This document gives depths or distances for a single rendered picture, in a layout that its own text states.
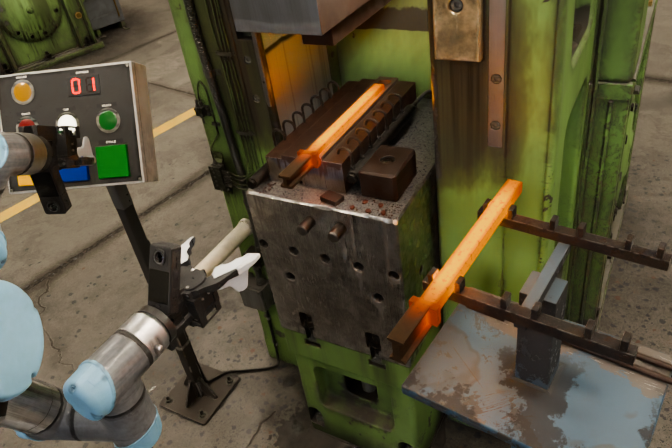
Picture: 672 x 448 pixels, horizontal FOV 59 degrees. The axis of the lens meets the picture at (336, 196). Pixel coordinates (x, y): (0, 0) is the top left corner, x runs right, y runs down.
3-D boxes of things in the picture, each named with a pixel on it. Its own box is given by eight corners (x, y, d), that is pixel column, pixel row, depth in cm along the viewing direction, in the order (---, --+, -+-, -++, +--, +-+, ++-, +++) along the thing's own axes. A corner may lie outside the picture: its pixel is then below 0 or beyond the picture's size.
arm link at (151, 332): (108, 323, 90) (147, 338, 86) (129, 303, 93) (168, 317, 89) (124, 356, 94) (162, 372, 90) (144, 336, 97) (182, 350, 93)
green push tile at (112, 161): (129, 176, 135) (125, 144, 135) (98, 179, 135) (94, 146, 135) (132, 176, 137) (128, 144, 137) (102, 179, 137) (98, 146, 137)
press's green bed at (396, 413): (420, 475, 169) (409, 367, 143) (309, 430, 186) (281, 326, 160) (477, 337, 207) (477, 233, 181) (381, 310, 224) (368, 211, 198)
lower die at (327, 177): (346, 193, 128) (341, 160, 124) (270, 179, 138) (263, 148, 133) (417, 108, 158) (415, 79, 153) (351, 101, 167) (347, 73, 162)
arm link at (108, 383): (72, 415, 87) (49, 378, 82) (125, 360, 94) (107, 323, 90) (109, 434, 83) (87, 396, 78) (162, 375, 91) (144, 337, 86)
